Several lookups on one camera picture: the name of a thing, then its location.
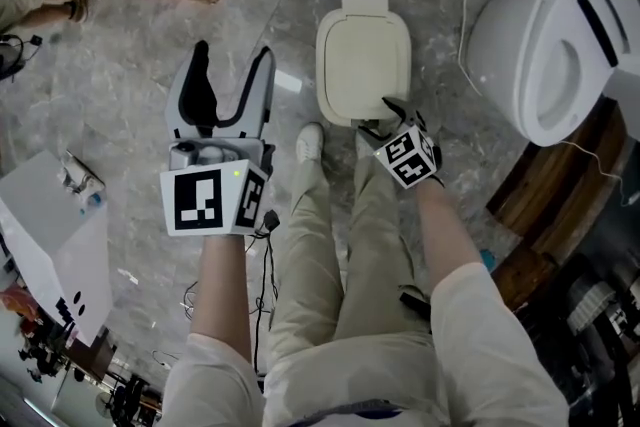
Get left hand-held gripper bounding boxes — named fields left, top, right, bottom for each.
left=159, top=39, right=278, bottom=238

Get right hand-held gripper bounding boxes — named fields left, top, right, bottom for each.
left=356, top=95, right=444, bottom=191

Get person's left forearm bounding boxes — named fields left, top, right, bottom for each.
left=188, top=233, right=252, bottom=362

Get person's right forearm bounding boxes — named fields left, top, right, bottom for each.
left=413, top=181, right=485, bottom=292

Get person's white left shoe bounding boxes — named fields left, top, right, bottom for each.
left=294, top=121, right=327, bottom=165

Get beige trousers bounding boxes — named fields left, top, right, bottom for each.
left=261, top=153, right=437, bottom=427

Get white patterned bag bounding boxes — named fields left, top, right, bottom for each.
left=58, top=149, right=108, bottom=205

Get blue-cap water bottle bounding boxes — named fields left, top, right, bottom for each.
left=78, top=192, right=105, bottom=217

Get white smart toilet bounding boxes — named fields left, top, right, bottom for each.
left=465, top=0, right=640, bottom=149

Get brown wooden platform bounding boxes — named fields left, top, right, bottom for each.
left=486, top=96, right=630, bottom=312

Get white box with black print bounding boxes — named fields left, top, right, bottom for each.
left=0, top=149, right=115, bottom=347

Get white blue-print shirt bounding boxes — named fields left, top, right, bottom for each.
left=158, top=261, right=572, bottom=427

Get black ribbed basket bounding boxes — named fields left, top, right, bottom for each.
left=566, top=263, right=632, bottom=337

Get thin white wall cable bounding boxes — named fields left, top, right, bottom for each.
left=457, top=0, right=485, bottom=97

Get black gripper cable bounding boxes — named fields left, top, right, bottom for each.
left=181, top=208, right=282, bottom=377

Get white cable with plug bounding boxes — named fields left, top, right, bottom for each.
left=556, top=138, right=640, bottom=207

